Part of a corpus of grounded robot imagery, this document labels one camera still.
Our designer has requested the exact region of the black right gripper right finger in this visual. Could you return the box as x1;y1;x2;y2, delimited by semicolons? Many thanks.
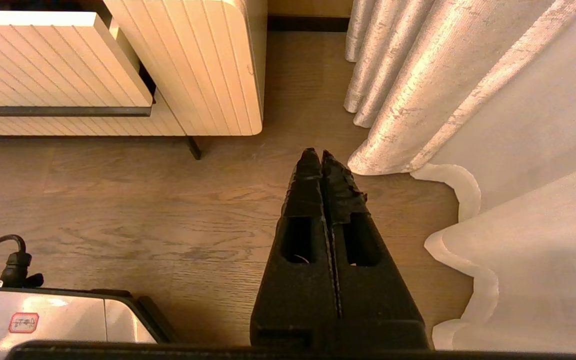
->
321;149;430;350

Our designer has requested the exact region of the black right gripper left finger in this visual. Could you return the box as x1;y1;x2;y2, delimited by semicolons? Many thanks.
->
249;147;341;349

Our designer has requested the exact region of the cream white ribbed drawer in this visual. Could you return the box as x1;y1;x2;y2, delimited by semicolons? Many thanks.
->
0;11;154;117

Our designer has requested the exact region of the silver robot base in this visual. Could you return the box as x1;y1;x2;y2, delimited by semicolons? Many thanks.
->
0;285;175;347

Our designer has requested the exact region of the white tv cabinet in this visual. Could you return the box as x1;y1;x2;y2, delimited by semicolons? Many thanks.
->
0;0;268;137

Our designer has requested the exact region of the white sheer curtain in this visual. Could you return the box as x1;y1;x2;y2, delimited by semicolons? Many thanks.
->
409;0;576;353

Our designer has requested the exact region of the grey pleated curtain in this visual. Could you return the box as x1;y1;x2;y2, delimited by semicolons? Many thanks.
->
343;0;576;176

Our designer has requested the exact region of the dark wall baseboard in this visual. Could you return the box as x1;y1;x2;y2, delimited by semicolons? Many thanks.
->
267;15;352;32

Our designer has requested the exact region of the black floor cable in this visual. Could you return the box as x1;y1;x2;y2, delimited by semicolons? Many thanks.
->
0;234;45;289

